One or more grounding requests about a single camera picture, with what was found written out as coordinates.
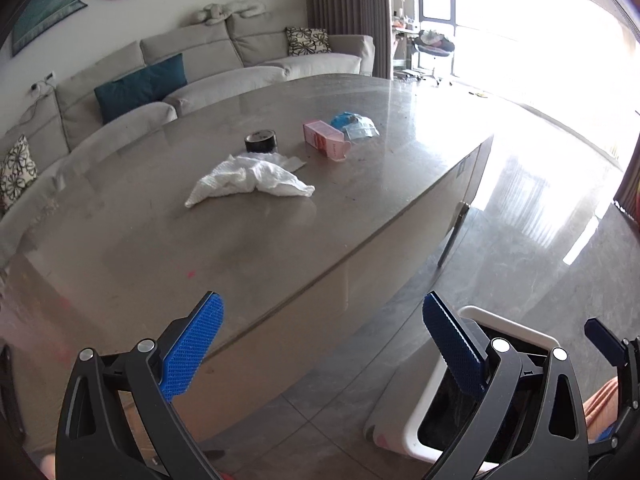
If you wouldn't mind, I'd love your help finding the white tissue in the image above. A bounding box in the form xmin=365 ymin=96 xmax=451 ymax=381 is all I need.
xmin=184 ymin=153 xmax=316 ymax=208

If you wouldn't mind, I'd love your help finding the black tape roll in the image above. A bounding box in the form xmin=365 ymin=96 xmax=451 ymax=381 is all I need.
xmin=244 ymin=129 xmax=278 ymax=154

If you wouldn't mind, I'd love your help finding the small clear zip bag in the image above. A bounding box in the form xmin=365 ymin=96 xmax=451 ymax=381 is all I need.
xmin=343 ymin=114 xmax=380 ymax=142

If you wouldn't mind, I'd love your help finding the pink carton box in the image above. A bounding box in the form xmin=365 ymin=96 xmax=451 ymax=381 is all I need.
xmin=303 ymin=120 xmax=352 ymax=162

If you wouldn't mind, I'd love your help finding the blue glove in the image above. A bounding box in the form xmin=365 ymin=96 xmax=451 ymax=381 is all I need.
xmin=330 ymin=112 xmax=362 ymax=132

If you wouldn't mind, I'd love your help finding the white trash bin black liner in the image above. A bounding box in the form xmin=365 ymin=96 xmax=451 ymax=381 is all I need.
xmin=363 ymin=306 xmax=559 ymax=465

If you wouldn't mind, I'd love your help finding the right side curtain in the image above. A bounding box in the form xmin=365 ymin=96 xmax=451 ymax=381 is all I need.
xmin=613 ymin=139 xmax=640 ymax=226

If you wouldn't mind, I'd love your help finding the grey table leg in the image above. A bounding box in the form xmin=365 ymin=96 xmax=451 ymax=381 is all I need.
xmin=437 ymin=202 xmax=470 ymax=269

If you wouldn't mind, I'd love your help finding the floral cushion left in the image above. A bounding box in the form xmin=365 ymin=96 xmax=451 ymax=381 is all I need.
xmin=1 ymin=136 xmax=38 ymax=214

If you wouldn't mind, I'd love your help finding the floral cushion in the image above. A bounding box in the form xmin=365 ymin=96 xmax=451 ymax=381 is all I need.
xmin=1 ymin=136 xmax=38 ymax=214
xmin=285 ymin=27 xmax=332 ymax=56

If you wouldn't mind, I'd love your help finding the grey sectional sofa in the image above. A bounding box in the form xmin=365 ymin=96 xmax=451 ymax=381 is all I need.
xmin=1 ymin=11 xmax=375 ymax=262

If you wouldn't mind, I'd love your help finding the teal cushion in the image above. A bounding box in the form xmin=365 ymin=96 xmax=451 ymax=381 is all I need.
xmin=94 ymin=54 xmax=186 ymax=125

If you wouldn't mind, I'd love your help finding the office chair with clothes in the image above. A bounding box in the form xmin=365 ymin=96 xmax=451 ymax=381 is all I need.
xmin=412 ymin=29 xmax=456 ymax=58

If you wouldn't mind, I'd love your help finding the cluttered desk by window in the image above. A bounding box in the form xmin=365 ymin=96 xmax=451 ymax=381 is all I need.
xmin=392 ymin=0 xmax=423 ymax=80

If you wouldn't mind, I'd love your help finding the grey plush toy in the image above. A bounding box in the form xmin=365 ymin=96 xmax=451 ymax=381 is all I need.
xmin=191 ymin=0 xmax=267 ymax=26

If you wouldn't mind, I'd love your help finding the floral cushion right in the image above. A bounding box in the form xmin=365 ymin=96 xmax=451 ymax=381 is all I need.
xmin=285 ymin=27 xmax=332 ymax=56

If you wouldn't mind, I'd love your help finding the grey curtain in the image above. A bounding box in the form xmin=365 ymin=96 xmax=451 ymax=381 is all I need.
xmin=307 ymin=0 xmax=392 ymax=79

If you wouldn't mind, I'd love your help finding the wall socket with cable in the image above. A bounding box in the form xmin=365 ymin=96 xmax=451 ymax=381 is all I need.
xmin=29 ymin=72 xmax=56 ymax=100

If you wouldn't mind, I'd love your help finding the left wall painting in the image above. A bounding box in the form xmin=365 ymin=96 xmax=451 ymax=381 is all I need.
xmin=11 ymin=0 xmax=87 ymax=56

